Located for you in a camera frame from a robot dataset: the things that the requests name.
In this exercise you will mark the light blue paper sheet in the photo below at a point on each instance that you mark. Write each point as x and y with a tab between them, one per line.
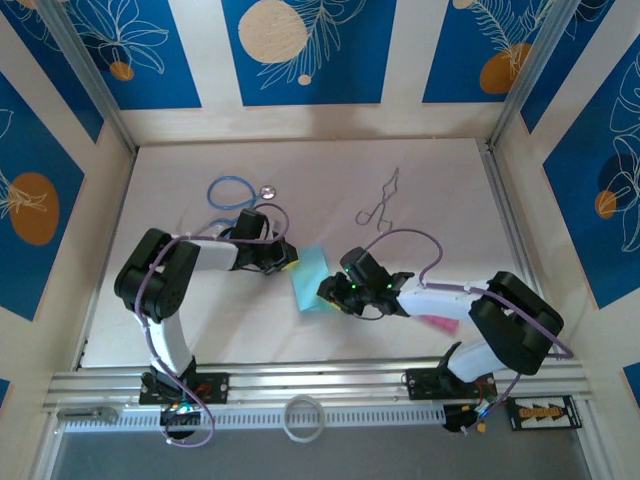
310	280

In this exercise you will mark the aluminium corner post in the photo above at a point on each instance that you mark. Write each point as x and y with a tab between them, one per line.
87	70
526	70

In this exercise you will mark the aluminium side rail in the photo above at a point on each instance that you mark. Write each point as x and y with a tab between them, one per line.
505	200

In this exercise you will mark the black orange terminal block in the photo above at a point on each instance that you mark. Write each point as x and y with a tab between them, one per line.
545	412

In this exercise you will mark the aluminium front rail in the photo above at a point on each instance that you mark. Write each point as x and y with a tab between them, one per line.
325	385

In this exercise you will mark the pink and clear pill box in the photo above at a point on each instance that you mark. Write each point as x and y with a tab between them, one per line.
442	325

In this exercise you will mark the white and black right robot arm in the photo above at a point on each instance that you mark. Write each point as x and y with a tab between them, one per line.
435	300

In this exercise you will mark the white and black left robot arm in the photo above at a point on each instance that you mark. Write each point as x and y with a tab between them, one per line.
215	255

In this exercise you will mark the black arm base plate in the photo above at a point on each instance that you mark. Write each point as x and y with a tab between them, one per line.
217	387
420	385

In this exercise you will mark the small metal bracket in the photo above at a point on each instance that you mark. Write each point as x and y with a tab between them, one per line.
85	414

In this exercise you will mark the blue stethoscope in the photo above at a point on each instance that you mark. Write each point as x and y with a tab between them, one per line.
269	191

